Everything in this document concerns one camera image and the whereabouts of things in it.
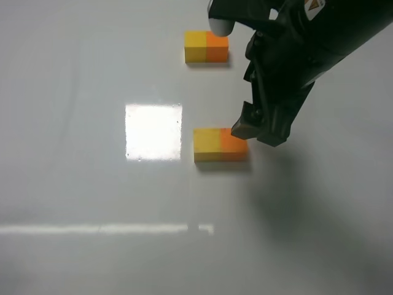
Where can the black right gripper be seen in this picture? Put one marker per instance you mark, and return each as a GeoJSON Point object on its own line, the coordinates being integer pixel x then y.
{"type": "Point", "coordinates": [280, 75]}

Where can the orange cube block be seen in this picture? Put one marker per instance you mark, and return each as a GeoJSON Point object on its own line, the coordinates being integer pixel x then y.
{"type": "Point", "coordinates": [232, 149]}

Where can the orange template block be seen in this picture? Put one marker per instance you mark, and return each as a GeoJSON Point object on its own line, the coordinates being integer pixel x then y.
{"type": "Point", "coordinates": [217, 48]}

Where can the yellow cube block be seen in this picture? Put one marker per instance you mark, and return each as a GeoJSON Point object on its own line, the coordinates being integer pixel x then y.
{"type": "Point", "coordinates": [206, 145]}

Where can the yellow template block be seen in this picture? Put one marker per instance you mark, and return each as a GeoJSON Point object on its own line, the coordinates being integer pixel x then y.
{"type": "Point", "coordinates": [195, 45]}

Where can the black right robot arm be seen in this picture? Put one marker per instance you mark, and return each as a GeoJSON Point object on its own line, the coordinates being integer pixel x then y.
{"type": "Point", "coordinates": [334, 29]}

